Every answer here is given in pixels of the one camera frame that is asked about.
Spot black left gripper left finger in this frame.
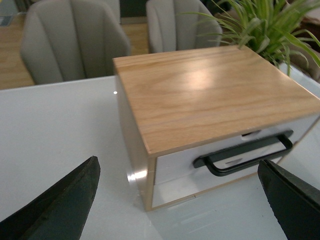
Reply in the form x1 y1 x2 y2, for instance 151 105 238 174
0 156 101 240

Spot left grey armchair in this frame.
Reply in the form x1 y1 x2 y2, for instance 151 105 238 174
20 0 131 85

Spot right grey armchair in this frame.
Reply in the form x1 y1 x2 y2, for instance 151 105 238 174
145 0 223 54

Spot green spider plant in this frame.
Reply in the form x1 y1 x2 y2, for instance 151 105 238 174
198 0 320 81

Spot grey armchair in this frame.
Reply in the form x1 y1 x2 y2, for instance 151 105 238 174
145 0 223 54
20 0 131 85

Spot wooden drawer cabinet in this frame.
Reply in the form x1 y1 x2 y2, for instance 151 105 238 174
113 46 320 211

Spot white drawer with black handle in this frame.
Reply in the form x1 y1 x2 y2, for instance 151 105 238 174
152 115 319 208

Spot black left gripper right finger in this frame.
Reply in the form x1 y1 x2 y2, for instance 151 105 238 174
257 160 320 240

